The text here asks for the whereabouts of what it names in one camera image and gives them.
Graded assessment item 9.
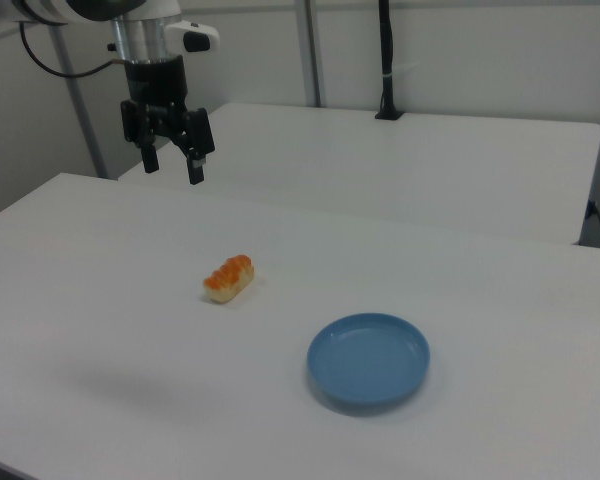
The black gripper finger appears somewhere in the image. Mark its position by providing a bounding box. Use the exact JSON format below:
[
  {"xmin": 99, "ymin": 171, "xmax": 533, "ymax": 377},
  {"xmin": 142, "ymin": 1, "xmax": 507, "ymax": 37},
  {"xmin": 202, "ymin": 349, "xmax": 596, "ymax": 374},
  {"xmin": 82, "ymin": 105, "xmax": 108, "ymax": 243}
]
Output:
[
  {"xmin": 167, "ymin": 101, "xmax": 217, "ymax": 187},
  {"xmin": 119, "ymin": 99, "xmax": 161, "ymax": 175}
]

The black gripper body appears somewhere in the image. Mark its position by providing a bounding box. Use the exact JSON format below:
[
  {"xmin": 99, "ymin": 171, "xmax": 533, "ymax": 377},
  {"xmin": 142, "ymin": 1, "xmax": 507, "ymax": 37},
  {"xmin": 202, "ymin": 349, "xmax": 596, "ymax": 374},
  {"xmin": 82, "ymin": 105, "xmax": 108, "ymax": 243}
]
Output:
[{"xmin": 124, "ymin": 54, "xmax": 188, "ymax": 140}]

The orange glazed bread loaf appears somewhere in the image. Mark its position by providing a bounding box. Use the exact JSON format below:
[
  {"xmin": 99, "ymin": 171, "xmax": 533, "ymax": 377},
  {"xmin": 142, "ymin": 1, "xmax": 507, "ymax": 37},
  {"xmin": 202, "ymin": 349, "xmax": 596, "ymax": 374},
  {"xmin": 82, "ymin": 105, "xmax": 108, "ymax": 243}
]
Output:
[{"xmin": 202, "ymin": 254, "xmax": 256, "ymax": 305}]

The blue round plate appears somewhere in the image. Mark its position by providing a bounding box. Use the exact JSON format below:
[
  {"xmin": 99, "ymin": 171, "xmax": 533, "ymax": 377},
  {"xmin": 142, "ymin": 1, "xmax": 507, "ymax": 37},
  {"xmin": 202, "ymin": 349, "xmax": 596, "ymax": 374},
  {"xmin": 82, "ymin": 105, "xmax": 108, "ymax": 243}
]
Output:
[{"xmin": 306, "ymin": 312, "xmax": 432, "ymax": 408}]

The white rectangular side table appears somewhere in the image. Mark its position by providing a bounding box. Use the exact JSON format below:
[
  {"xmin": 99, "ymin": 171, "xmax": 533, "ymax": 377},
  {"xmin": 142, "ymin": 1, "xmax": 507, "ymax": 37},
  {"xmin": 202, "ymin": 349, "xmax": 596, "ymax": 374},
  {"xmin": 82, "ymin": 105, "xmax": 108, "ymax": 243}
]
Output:
[{"xmin": 117, "ymin": 102, "xmax": 600, "ymax": 247}]

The grey metal frame post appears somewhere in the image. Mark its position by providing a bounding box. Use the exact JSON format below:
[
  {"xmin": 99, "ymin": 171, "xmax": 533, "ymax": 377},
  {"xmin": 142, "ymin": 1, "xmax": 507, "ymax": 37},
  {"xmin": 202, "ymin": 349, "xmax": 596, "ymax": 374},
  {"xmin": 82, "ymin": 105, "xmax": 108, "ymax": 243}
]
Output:
[
  {"xmin": 53, "ymin": 23, "xmax": 109, "ymax": 179},
  {"xmin": 294, "ymin": 0, "xmax": 328, "ymax": 108}
]

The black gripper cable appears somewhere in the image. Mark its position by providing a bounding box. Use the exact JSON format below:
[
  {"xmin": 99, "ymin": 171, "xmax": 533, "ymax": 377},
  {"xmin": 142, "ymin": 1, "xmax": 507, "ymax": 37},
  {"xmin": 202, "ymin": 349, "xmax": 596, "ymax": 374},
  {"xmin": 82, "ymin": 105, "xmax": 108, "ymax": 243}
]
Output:
[{"xmin": 19, "ymin": 19, "xmax": 131, "ymax": 79}]

